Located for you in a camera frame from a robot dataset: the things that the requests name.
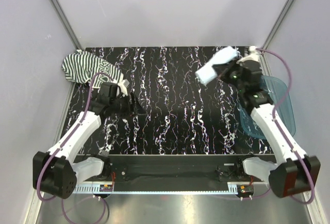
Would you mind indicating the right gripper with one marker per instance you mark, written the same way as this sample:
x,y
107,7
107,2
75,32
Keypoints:
x,y
223,70

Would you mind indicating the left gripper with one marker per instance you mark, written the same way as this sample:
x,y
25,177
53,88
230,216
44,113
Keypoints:
x,y
136,106

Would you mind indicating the light blue towel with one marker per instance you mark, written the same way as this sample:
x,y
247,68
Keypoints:
x,y
208,72

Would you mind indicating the green white striped towel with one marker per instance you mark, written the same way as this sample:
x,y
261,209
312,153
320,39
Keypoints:
x,y
81,66

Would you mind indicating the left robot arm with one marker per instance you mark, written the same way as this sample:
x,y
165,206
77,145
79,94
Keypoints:
x,y
55,171

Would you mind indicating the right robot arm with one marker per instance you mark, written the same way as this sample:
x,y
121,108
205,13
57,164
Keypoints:
x,y
293,172

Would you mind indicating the black marbled table mat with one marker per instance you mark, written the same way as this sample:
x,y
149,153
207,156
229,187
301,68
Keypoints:
x,y
182,115

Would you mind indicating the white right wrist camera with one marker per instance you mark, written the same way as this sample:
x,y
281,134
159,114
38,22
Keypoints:
x,y
252,56

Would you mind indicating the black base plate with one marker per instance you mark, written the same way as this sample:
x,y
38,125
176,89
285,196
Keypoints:
x,y
223,168

